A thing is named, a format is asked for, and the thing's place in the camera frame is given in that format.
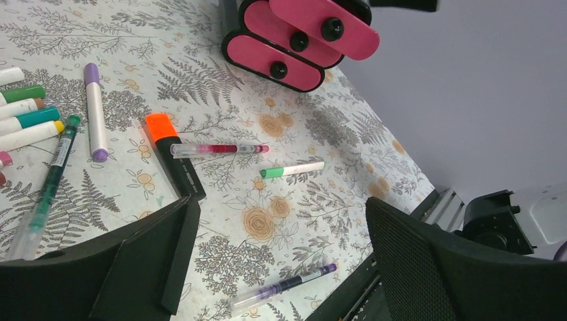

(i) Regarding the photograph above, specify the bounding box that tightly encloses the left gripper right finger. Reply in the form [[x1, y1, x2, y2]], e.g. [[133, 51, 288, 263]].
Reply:
[[366, 197, 566, 320]]

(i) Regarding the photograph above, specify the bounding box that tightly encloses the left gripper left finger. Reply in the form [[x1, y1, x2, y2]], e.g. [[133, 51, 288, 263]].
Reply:
[[1, 197, 201, 320]]

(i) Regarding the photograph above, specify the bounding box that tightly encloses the orange cap black highlighter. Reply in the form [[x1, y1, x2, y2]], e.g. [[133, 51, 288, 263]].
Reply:
[[145, 113, 207, 201]]

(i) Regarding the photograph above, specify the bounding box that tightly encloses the black pink drawer box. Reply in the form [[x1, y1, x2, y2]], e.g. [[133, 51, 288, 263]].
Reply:
[[218, 0, 380, 92]]

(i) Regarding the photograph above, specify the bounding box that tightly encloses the purple pen near front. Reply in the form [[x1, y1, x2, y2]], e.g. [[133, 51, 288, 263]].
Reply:
[[230, 263, 337, 314]]

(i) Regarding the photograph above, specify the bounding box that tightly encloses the white purple marker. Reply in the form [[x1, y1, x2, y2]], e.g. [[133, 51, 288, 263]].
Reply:
[[84, 63, 109, 163]]

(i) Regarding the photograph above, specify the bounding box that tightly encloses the dark red pen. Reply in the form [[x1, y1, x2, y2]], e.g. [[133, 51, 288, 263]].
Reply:
[[170, 144, 269, 159]]

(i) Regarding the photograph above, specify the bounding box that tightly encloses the floral table mat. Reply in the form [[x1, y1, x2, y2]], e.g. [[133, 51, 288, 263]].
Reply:
[[1, 1, 433, 320]]

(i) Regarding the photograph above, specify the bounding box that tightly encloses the white marker pink cap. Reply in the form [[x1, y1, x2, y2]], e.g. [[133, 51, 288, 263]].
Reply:
[[0, 151, 13, 170]]

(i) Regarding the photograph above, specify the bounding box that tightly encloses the white marker orange cap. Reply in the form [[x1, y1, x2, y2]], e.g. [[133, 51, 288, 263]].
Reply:
[[1, 120, 65, 152]]

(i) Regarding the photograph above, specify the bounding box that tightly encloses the white marker teal cap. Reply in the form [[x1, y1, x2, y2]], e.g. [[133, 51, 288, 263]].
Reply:
[[1, 107, 60, 136]]

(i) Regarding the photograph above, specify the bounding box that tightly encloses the white marker black cap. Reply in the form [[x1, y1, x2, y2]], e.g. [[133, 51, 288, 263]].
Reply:
[[0, 67, 25, 86]]

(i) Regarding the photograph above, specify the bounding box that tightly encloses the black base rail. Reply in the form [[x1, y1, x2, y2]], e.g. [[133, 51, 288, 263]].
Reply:
[[307, 189, 466, 320]]

